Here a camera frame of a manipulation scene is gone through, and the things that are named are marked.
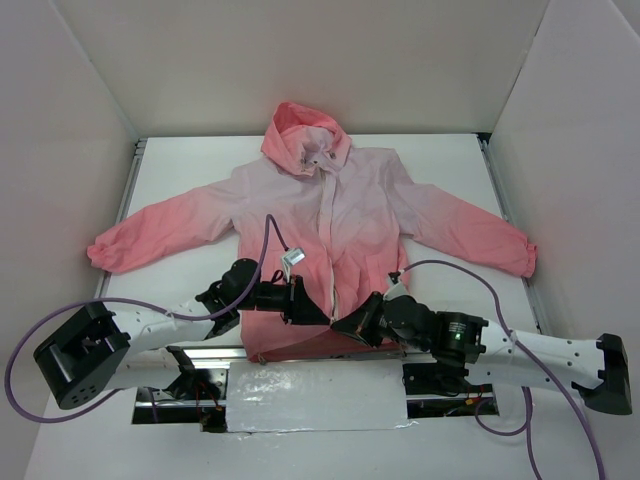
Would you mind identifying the pink hooded zip jacket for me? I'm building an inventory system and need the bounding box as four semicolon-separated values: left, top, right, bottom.
87;101;538;364

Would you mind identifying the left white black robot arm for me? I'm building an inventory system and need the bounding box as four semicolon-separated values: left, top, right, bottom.
34;258;330;410

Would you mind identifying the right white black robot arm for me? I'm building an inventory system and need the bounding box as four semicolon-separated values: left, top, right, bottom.
331;293;632;415

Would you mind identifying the white foil-taped board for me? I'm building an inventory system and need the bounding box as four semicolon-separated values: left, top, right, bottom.
226;360;410;433

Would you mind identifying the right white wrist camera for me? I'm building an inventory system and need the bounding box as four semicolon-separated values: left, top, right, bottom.
384;270;409;301

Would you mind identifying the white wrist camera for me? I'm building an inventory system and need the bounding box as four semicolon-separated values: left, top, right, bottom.
281;247;305;278
384;270;409;301

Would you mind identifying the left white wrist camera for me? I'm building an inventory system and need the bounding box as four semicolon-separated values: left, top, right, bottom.
281;247;305;278

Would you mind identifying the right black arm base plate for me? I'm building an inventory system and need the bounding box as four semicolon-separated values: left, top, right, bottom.
402;361;499;419

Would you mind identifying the aluminium table frame rail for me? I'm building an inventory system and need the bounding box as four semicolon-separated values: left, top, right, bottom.
94;133;556;369

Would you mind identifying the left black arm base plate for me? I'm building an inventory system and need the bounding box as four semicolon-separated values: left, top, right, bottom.
132;347;230;433

